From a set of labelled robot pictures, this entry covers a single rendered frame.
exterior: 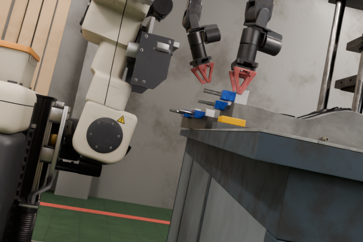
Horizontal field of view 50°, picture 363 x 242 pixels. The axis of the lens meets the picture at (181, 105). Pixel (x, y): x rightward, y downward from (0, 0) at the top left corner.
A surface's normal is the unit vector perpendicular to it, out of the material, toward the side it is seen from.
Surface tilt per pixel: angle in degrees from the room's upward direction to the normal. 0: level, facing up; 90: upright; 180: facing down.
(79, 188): 90
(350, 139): 90
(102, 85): 90
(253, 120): 90
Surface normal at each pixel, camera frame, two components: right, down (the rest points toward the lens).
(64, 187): 0.23, -0.02
